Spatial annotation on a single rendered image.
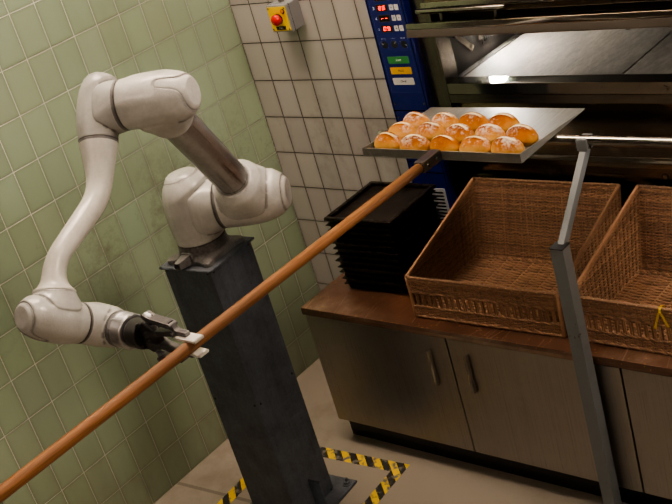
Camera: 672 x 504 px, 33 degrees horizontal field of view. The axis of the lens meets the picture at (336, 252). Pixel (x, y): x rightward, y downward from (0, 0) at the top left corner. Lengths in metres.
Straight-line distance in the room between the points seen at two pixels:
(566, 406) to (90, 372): 1.61
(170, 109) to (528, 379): 1.39
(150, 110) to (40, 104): 0.99
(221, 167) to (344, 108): 1.09
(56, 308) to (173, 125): 0.56
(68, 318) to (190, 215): 0.81
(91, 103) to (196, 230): 0.66
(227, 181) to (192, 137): 0.25
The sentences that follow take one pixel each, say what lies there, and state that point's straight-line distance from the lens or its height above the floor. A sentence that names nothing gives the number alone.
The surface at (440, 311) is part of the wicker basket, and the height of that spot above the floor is 0.61.
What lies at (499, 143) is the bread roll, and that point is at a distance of 3.14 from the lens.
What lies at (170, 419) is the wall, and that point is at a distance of 4.30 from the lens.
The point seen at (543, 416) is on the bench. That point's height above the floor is 0.31.
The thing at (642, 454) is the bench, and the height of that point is 0.25.
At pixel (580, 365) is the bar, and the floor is 0.58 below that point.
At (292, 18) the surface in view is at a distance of 4.09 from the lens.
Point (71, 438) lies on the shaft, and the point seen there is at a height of 1.21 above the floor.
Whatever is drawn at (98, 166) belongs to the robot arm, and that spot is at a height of 1.52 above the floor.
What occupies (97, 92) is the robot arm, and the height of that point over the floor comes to 1.68.
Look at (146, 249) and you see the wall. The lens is 4.11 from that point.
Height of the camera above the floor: 2.38
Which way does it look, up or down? 25 degrees down
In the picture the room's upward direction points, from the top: 17 degrees counter-clockwise
